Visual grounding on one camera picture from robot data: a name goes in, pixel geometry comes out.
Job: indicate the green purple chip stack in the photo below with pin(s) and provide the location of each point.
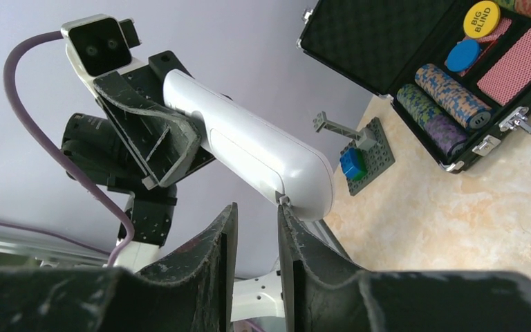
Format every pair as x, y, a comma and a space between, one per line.
444, 131

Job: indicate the yellow big blind button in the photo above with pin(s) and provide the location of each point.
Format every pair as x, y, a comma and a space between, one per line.
481, 19

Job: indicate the white remote control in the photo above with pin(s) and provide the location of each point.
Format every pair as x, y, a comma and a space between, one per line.
279, 166

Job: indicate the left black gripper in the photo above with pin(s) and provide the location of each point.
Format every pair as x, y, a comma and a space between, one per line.
151, 119

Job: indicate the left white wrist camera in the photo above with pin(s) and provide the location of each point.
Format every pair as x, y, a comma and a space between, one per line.
100, 44

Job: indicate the blue orange chip stack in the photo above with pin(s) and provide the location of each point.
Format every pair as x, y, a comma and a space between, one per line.
463, 106

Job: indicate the blue green lego brick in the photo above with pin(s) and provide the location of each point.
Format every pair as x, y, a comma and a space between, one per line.
352, 164

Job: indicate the blue dealer chip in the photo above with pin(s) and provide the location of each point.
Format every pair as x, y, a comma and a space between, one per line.
463, 55

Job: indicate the pink playing card deck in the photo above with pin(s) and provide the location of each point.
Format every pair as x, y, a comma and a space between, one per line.
510, 74

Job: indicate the black poker chip case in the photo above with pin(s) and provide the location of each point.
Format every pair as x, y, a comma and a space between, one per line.
458, 73

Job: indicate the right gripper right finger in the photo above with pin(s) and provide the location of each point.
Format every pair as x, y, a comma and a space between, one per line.
325, 291

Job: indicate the grey lego post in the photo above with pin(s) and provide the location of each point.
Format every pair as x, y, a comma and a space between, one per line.
364, 138

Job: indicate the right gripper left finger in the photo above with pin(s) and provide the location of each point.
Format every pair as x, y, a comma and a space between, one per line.
110, 284

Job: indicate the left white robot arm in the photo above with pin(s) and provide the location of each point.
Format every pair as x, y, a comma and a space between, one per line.
145, 157

